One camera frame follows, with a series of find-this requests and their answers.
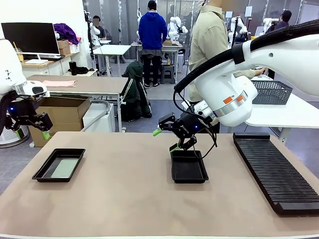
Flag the white box cabinet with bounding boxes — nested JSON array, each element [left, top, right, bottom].
[[82, 103, 116, 133]]

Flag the black computer monitor white stand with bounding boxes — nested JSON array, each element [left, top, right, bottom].
[[1, 22, 60, 65]]

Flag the black slotted board rack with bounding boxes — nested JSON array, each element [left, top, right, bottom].
[[233, 132, 319, 216]]

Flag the green perforated circuit board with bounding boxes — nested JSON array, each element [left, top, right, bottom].
[[50, 159, 79, 179]]

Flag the person with black cap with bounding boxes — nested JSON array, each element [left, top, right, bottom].
[[266, 9, 293, 34]]

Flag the grey woven plastic basket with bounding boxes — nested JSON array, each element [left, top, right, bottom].
[[251, 80, 294, 106]]

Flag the grey plastic stool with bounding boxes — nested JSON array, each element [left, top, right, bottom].
[[159, 64, 176, 85]]

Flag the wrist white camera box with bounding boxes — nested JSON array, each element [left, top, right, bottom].
[[23, 80, 51, 101], [181, 99, 215, 120]]

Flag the black ESD tray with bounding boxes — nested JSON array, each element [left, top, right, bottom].
[[31, 148, 86, 183], [170, 149, 209, 184]]

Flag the wooden-top white desk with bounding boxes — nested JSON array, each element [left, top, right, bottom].
[[21, 53, 75, 80]]

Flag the plastic cup yellow straw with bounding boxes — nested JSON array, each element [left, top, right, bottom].
[[15, 42, 24, 63]]

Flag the small cardboard box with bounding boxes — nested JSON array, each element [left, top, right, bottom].
[[57, 39, 72, 56]]

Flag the pink folded cloth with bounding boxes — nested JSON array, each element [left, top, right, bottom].
[[42, 80, 77, 88]]

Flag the purple garment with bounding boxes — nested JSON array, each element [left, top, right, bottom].
[[53, 23, 80, 46]]

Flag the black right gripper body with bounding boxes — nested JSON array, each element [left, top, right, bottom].
[[173, 113, 209, 141]]

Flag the person's right forearm beige sleeve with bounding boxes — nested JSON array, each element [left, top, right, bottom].
[[234, 69, 257, 80]]

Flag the large open cardboard box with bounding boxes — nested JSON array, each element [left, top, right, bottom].
[[28, 96, 91, 148]]

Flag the right gripper thin black cable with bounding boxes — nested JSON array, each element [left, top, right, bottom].
[[194, 119, 219, 160]]

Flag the grey door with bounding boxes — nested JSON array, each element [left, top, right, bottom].
[[298, 1, 319, 24]]

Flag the dark green jacket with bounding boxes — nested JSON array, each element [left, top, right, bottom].
[[121, 61, 153, 122]]

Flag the person in blue hoodie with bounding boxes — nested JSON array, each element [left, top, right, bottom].
[[138, 0, 168, 87]]

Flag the right arm black cable sleeve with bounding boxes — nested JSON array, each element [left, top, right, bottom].
[[173, 18, 319, 93]]

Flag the brown-top grey-frame table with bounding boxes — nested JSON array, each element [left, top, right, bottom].
[[26, 74, 129, 133]]

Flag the white height-adjustable table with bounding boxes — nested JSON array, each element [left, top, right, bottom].
[[92, 44, 132, 77]]

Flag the wood-top white table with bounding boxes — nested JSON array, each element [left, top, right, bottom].
[[130, 41, 184, 83]]

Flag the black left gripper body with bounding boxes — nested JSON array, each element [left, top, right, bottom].
[[6, 99, 38, 125]]

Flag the white rounded table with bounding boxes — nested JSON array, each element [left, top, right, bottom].
[[245, 94, 319, 142]]

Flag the small white side table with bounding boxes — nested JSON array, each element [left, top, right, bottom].
[[63, 68, 98, 78]]

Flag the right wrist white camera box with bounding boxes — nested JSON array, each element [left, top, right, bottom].
[[181, 99, 215, 120]]

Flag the black stand pole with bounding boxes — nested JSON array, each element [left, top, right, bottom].
[[229, 17, 240, 48]]

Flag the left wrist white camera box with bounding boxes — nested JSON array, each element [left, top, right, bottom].
[[23, 80, 51, 101]]

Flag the person in dark shirt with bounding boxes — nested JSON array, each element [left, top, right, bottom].
[[90, 15, 108, 41]]

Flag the grey flexible hose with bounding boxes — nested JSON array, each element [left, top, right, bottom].
[[81, 99, 112, 132]]

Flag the person in beige shirt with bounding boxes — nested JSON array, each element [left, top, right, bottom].
[[188, 0, 237, 134]]

